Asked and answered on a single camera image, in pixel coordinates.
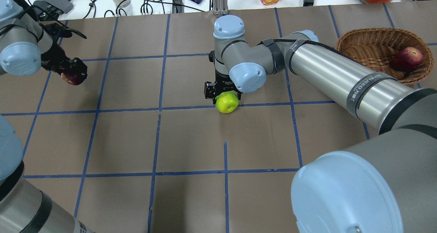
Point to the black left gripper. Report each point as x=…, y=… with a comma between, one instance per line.
x=57, y=60

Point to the aluminium frame post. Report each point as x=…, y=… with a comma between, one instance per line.
x=219, y=7

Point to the dark red apple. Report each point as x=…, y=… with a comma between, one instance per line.
x=73, y=79

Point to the green apple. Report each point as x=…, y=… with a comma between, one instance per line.
x=226, y=102

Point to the red yellow apple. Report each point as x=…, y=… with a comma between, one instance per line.
x=407, y=59

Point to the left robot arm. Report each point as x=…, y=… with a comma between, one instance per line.
x=26, y=46

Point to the wicker basket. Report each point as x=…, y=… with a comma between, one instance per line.
x=375, y=48

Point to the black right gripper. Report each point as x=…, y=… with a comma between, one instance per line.
x=222, y=81

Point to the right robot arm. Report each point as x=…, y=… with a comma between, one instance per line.
x=376, y=143

